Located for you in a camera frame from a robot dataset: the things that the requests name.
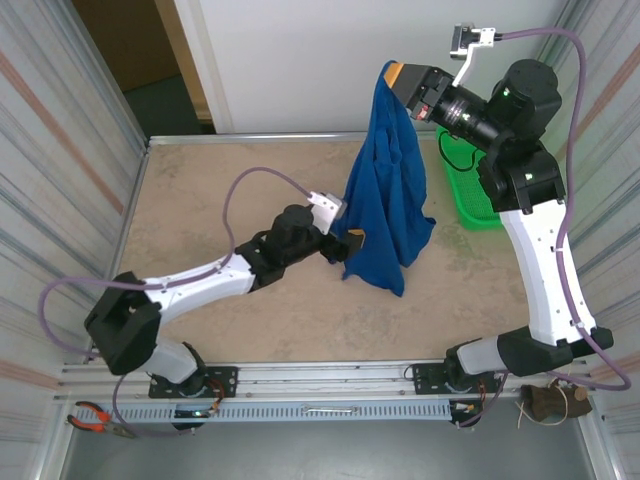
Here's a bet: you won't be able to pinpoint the blue t-shirt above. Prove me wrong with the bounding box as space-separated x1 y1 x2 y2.
330 59 437 299

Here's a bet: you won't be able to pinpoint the aluminium table edge bar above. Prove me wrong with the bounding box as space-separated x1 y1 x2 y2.
146 130 440 147

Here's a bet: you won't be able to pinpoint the green plastic mesh basket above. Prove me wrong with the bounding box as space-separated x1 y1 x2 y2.
435 124 504 232

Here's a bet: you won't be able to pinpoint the brown wooden door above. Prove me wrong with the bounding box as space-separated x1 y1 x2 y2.
72 0 182 94

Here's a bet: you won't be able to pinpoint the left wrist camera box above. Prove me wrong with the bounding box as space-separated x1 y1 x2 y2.
306 190 349 236

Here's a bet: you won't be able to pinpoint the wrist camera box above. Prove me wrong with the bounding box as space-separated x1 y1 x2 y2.
306 190 349 236
448 23 498 87

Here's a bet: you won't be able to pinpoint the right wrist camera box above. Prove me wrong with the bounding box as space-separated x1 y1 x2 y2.
448 23 498 87

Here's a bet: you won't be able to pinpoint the aluminium mounting rail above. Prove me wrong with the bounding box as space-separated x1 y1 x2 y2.
52 357 599 404

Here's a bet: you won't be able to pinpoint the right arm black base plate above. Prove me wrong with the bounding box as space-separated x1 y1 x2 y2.
412 362 504 397

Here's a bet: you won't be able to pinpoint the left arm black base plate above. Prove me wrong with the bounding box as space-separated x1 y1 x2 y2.
148 366 239 400

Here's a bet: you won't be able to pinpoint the red black wire bundle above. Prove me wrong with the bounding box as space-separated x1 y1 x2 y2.
469 382 494 416
207 378 226 417

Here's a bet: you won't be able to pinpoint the grey slotted cable duct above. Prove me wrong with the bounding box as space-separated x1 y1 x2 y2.
107 402 454 424

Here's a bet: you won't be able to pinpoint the brown cloth pouch with string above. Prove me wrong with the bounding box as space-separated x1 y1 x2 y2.
517 377 595 429

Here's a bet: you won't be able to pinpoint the orange-handled pliers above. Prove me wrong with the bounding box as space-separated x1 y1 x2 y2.
67 399 137 440

